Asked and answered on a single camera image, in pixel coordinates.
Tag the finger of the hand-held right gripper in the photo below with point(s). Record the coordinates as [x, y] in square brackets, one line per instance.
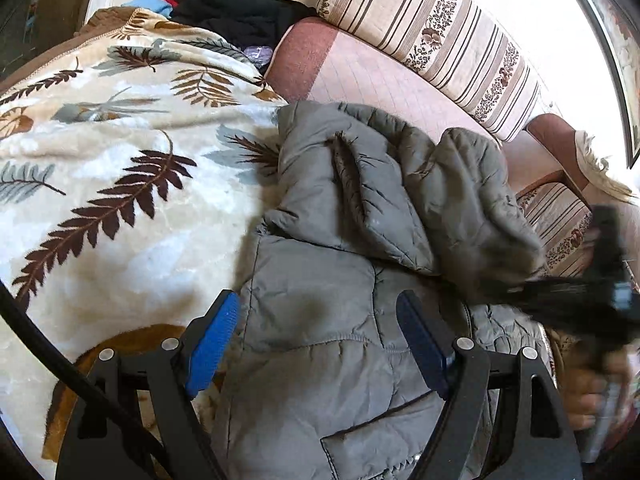
[545, 297]

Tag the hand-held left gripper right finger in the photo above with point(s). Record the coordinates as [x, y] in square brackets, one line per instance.
[422, 347]

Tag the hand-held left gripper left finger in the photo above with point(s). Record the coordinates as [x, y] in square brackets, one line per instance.
[212, 347]

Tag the grey puffer jacket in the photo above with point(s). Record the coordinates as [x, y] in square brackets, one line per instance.
[325, 285]

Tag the person's right hand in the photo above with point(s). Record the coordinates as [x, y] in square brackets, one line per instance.
[582, 395]

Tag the small striped floral cushion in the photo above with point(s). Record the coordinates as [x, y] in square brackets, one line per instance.
[555, 220]

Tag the cream fringed cloth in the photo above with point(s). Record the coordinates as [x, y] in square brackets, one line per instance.
[602, 170]

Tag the leaf print fleece blanket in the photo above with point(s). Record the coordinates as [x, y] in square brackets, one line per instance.
[100, 160]

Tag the pink sofa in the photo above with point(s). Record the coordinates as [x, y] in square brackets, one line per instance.
[380, 80]

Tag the large striped floral cushion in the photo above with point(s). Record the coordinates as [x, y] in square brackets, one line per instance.
[440, 35]

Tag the purple plastic item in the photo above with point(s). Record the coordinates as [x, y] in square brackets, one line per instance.
[259, 54]

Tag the black garment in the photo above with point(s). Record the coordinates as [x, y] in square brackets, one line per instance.
[240, 12]

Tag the light blue garment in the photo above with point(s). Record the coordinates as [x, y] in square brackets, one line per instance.
[147, 5]

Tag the dark wooden furniture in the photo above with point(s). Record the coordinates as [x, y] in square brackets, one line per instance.
[50, 10]

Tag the dark window frame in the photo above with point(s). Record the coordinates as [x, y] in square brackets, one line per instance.
[607, 35]

